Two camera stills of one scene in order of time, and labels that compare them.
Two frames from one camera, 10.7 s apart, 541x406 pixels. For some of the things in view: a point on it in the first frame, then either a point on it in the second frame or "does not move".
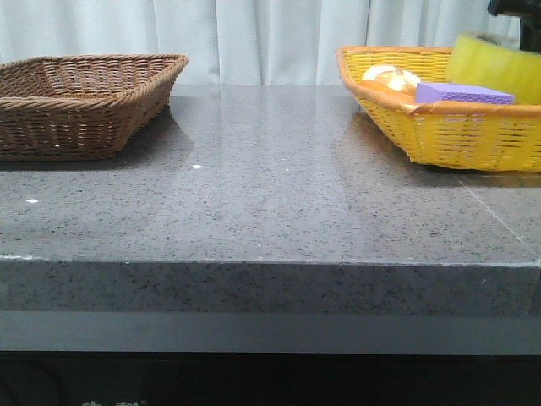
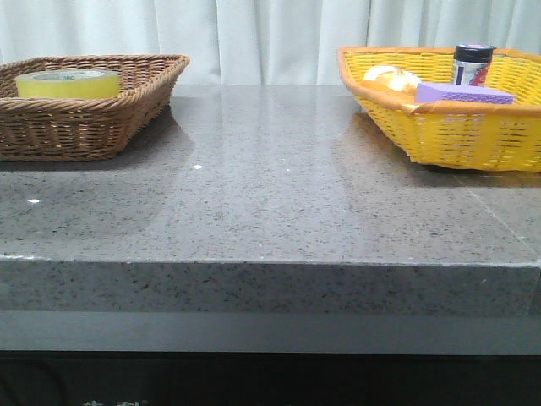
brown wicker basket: (74, 107) does not move
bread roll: (392, 81) does not move
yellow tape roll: (479, 60) → (68, 84)
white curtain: (242, 42) does not move
